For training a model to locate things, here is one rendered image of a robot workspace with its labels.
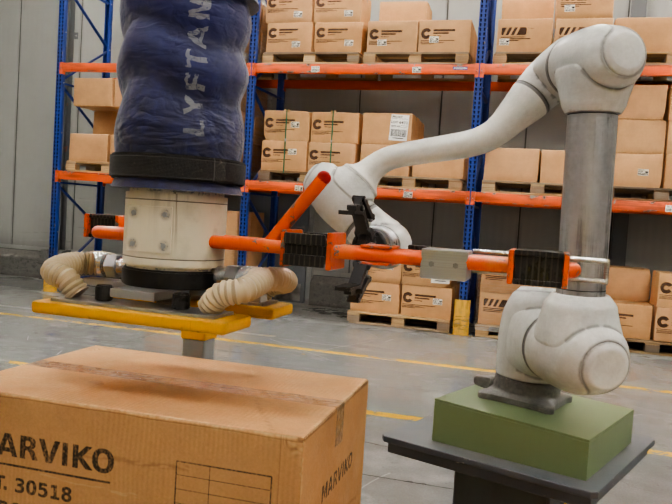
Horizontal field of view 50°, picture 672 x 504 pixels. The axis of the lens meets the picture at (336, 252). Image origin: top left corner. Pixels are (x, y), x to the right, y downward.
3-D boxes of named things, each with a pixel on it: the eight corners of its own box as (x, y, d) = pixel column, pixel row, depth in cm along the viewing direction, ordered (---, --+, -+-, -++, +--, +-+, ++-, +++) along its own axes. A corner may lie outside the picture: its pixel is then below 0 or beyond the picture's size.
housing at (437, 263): (418, 277, 108) (420, 248, 108) (426, 275, 114) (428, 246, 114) (465, 282, 106) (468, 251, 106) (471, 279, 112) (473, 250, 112)
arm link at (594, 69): (584, 380, 166) (643, 409, 144) (518, 381, 162) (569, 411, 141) (607, 38, 159) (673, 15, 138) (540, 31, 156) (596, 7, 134)
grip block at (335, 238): (276, 266, 113) (279, 229, 113) (298, 263, 122) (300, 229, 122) (327, 271, 111) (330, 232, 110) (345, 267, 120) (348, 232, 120)
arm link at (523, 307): (542, 369, 183) (553, 283, 182) (580, 388, 166) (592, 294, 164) (483, 366, 180) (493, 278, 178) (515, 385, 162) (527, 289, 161)
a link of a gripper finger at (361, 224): (375, 247, 142) (376, 241, 143) (366, 208, 134) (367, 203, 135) (355, 246, 143) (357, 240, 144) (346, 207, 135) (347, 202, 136)
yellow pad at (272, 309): (101, 301, 133) (102, 274, 133) (132, 296, 143) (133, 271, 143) (272, 320, 124) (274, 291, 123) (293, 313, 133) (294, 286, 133)
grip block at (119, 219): (83, 236, 154) (84, 213, 154) (106, 236, 162) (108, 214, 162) (117, 239, 152) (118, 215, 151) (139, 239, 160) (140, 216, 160)
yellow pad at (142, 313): (30, 312, 115) (31, 281, 115) (70, 306, 125) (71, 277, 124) (224, 336, 105) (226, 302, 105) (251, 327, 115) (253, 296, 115)
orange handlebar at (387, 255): (32, 237, 128) (33, 217, 128) (128, 235, 157) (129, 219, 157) (581, 284, 102) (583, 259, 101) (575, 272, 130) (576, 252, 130)
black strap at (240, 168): (79, 174, 115) (81, 149, 115) (156, 183, 138) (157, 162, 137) (207, 181, 109) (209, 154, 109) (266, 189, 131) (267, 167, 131)
